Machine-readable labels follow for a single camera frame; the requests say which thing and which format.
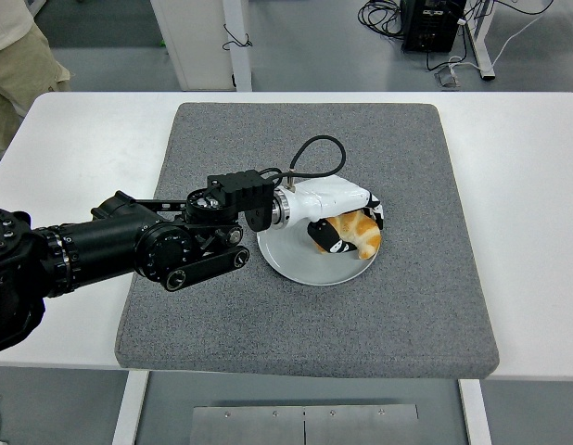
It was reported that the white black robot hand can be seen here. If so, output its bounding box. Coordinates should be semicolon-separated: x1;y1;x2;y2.
286;174;386;255

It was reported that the golden croissant bread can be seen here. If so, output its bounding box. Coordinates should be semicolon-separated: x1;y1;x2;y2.
316;209;383;261

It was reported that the grey round plate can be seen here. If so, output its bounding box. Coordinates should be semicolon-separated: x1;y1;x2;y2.
256;183;383;286

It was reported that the grey metal plate with screws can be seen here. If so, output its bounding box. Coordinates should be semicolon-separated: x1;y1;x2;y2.
189;403;421;445

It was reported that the grey felt mat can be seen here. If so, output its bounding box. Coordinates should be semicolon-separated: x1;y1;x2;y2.
114;101;502;381

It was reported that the clear plastic floor object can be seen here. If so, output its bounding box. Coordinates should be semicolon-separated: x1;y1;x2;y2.
434;64;462;89

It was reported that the black computer case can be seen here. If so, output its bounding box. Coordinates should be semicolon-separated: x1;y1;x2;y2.
400;0;468;53

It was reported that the white cabinet side panel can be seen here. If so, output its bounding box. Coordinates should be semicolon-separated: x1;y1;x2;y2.
150;0;236;92

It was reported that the white desk leg with foot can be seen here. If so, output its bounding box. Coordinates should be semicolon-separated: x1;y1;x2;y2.
469;0;497;81

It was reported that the white table leg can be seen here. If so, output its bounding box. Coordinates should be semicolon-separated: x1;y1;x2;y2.
110;370;151;445
458;378;494;445

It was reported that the person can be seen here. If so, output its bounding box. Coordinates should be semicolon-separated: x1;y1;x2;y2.
0;0;74;154

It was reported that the white furniture post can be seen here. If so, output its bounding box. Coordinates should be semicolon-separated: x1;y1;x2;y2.
223;0;254;93

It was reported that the black floor cable bundle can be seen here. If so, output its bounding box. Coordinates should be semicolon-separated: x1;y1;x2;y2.
358;0;406;41

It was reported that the thin black hanging cable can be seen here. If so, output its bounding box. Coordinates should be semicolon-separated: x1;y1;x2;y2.
223;22;254;50

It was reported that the long white floor cable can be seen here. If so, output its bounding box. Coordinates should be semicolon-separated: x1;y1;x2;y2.
448;11;554;73

